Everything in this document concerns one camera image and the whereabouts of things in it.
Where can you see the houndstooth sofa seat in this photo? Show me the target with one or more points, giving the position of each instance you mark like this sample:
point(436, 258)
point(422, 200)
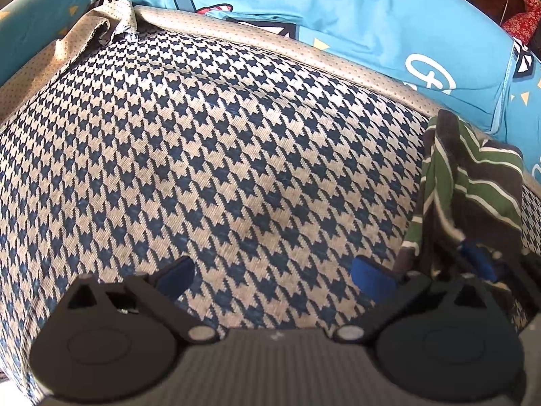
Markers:
point(211, 156)

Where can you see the red floral cloth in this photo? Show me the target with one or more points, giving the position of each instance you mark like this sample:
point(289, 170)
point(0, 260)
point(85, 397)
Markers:
point(526, 8)

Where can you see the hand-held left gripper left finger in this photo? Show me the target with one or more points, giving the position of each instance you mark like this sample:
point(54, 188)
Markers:
point(177, 275)

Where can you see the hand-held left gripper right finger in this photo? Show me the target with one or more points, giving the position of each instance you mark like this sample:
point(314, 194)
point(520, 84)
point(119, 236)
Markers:
point(372, 277)

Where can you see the green brown striped t-shirt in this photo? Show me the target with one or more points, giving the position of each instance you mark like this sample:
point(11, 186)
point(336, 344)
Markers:
point(477, 186)

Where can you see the blue star print sofa cushion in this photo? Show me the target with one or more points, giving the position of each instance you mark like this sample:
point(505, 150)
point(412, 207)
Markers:
point(338, 8)

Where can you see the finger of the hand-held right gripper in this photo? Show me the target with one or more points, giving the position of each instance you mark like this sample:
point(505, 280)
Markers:
point(479, 262)

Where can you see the blue script print sofa cushion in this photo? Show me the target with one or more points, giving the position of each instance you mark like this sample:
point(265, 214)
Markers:
point(526, 127)

